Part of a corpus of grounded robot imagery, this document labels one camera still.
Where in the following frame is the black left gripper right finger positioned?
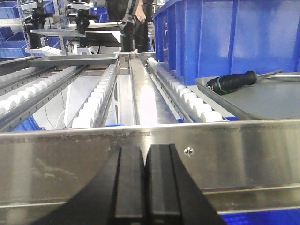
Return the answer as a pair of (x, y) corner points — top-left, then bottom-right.
(146, 144), (226, 225)

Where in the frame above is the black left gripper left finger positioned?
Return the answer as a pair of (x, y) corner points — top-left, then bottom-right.
(33, 146), (145, 225)

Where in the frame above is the green black screwdriver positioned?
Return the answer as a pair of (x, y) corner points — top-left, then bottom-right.
(205, 69), (283, 95)

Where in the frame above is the large metal tray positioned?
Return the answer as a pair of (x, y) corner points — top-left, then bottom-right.
(195, 71), (300, 120)

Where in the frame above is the central blue plastic bin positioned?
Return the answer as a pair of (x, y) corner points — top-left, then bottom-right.
(153, 0), (300, 85)

